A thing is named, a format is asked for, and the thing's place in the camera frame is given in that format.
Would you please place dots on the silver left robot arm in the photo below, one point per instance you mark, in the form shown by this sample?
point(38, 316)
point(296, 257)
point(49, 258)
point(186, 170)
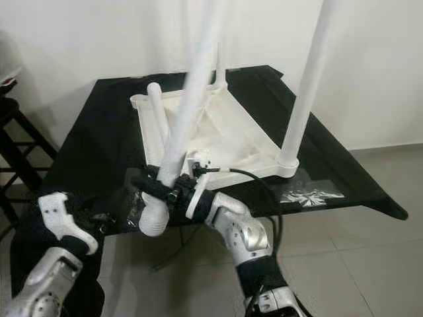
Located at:
point(46, 284)

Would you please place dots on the black tablecloth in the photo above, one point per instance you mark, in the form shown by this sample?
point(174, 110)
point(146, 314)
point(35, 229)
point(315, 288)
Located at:
point(79, 132)

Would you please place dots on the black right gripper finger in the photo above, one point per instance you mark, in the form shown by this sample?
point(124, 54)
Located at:
point(152, 172)
point(153, 190)

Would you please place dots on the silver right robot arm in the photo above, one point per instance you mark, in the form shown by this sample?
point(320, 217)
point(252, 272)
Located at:
point(244, 231)

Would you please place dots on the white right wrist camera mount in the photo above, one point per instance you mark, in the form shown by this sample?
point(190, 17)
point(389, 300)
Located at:
point(201, 165)

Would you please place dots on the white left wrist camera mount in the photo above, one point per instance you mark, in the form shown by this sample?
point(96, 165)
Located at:
point(59, 218)

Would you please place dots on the white plastic table top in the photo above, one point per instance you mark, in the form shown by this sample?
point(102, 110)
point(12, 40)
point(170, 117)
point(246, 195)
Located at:
point(238, 135)

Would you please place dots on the black stool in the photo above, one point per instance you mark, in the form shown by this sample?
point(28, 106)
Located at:
point(16, 119)

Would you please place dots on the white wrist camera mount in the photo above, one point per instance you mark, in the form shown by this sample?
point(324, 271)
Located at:
point(59, 218)
point(201, 165)

